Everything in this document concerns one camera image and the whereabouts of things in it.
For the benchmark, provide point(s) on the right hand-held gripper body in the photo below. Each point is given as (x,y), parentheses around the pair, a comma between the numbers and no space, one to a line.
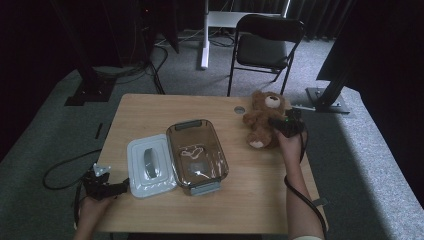
(293,126)

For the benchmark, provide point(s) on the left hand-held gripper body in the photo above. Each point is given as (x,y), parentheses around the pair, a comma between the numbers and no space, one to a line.
(96,186)

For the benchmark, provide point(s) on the brown teddy bear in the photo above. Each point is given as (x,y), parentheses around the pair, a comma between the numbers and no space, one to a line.
(261,116)

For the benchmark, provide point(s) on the pale blue box lid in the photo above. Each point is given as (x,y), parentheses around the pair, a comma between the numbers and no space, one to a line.
(151,166)

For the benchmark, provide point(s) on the clear brown storage box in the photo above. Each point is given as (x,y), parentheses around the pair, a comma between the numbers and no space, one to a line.
(200,156)

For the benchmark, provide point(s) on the person's right hand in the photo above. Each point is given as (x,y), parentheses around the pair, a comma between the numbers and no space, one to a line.
(290,150)

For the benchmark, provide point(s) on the person's left hand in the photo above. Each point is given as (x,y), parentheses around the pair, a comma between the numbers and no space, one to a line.
(90,211)

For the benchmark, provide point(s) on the grey round table grommet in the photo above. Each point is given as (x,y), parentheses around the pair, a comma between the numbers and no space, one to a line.
(239,110)

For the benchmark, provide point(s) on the black metal stand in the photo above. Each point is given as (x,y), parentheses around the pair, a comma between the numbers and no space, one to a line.
(330,100)
(90,90)

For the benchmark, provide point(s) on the black strip on floor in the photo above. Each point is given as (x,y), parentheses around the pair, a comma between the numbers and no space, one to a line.
(98,130)

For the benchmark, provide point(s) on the black folding chair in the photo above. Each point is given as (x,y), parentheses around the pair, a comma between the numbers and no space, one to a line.
(263,50)

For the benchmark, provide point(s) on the grey tape piece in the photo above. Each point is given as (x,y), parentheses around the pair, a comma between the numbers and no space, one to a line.
(321,201)

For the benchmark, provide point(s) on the dark curtain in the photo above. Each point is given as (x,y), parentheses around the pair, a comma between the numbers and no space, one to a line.
(316,16)

